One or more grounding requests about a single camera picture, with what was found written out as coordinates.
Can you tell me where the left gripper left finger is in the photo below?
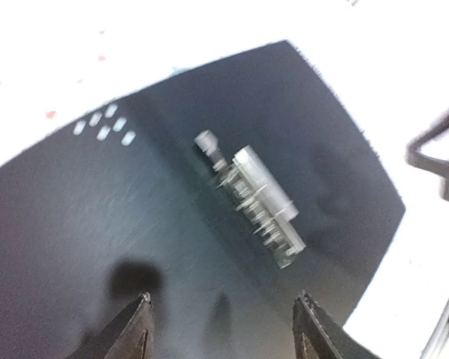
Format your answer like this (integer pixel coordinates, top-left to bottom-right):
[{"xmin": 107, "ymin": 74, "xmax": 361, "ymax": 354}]
[{"xmin": 68, "ymin": 292, "xmax": 155, "ymax": 359}]

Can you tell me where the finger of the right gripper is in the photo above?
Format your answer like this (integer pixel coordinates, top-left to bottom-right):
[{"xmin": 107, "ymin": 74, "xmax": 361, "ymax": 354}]
[{"xmin": 406, "ymin": 110, "xmax": 449, "ymax": 202}]

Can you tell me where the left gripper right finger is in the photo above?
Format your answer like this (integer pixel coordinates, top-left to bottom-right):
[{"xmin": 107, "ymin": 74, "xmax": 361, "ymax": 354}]
[{"xmin": 293, "ymin": 290, "xmax": 378, "ymax": 359}]

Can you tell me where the black clip folder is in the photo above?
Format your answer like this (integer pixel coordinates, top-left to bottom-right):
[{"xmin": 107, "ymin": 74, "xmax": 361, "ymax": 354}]
[{"xmin": 0, "ymin": 41, "xmax": 405, "ymax": 358}]

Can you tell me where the silver folder clip mechanism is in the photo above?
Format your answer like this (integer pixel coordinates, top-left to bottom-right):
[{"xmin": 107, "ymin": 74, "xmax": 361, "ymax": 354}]
[{"xmin": 195, "ymin": 130, "xmax": 306, "ymax": 269}]

